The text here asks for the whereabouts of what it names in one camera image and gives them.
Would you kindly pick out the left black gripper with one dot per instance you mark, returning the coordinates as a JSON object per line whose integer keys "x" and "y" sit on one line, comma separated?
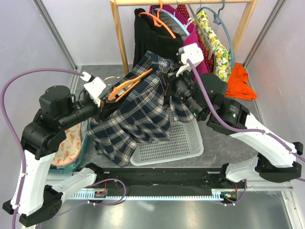
{"x": 105, "y": 106}

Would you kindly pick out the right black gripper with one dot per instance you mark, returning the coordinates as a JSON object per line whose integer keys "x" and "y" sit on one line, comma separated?
{"x": 170, "y": 79}

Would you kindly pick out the orange hanger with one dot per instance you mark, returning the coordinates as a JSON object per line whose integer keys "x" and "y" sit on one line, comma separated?
{"x": 157, "y": 21}
{"x": 122, "y": 89}

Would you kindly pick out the navy plaid skirt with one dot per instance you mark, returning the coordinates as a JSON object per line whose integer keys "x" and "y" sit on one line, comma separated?
{"x": 141, "y": 116}

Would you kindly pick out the magenta pleated skirt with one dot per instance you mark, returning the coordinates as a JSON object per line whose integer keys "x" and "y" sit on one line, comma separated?
{"x": 181, "y": 9}

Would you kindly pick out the black pleated skirt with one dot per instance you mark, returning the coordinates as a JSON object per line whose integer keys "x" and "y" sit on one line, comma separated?
{"x": 148, "y": 37}

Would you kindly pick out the light blue hanger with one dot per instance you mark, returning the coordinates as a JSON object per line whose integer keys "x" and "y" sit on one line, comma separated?
{"x": 176, "y": 22}

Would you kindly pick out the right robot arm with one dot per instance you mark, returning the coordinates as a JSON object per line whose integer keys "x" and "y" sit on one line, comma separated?
{"x": 205, "y": 99}

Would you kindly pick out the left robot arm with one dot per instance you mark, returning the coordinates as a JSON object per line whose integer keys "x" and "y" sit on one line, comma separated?
{"x": 34, "y": 201}

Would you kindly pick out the red polka dot skirt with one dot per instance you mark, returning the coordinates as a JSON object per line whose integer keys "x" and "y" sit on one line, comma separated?
{"x": 196, "y": 36}

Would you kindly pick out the lemon print skirt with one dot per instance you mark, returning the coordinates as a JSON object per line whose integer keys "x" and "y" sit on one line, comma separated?
{"x": 221, "y": 56}

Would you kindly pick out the small black square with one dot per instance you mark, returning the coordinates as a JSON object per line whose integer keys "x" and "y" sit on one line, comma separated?
{"x": 104, "y": 135}

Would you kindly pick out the teal laundry basket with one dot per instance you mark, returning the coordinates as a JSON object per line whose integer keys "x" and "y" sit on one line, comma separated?
{"x": 74, "y": 165}

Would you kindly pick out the tulip print cloth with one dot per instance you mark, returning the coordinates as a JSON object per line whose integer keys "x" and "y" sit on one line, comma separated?
{"x": 70, "y": 148}

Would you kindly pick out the white perforated basket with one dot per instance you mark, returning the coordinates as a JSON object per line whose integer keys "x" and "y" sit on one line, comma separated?
{"x": 185, "y": 142}

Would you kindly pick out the orange cloth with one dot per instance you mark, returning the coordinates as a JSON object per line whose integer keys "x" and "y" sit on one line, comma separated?
{"x": 238, "y": 84}

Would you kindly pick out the wooden clothes rack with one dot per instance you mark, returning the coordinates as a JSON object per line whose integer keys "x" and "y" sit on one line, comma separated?
{"x": 240, "y": 31}

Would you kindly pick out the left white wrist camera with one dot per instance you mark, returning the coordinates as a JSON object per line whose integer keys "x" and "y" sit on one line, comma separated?
{"x": 94, "y": 86}

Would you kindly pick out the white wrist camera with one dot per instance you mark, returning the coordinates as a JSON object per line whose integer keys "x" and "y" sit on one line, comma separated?
{"x": 190, "y": 52}
{"x": 94, "y": 86}

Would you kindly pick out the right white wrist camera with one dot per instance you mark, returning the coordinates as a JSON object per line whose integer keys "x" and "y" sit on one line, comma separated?
{"x": 190, "y": 52}

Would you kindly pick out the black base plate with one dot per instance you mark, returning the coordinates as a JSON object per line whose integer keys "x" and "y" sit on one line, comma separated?
{"x": 177, "y": 181}

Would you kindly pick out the white cable duct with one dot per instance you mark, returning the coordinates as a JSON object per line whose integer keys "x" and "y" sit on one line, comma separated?
{"x": 90, "y": 194}

